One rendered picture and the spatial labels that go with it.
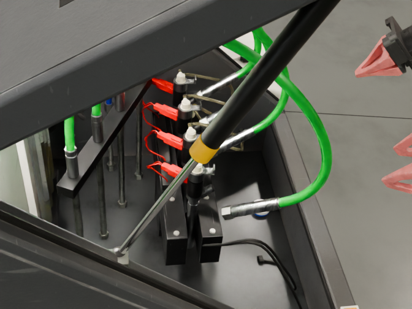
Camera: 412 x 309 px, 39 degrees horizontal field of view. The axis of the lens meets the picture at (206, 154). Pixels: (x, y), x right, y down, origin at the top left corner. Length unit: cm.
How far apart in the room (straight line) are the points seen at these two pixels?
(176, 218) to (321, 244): 27
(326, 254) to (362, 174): 158
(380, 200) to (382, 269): 36
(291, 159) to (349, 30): 240
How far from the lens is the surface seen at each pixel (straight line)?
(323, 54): 331
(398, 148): 74
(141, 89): 111
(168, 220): 104
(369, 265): 233
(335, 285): 105
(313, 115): 73
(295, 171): 120
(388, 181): 70
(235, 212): 88
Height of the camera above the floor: 179
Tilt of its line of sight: 44 degrees down
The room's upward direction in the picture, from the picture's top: 7 degrees clockwise
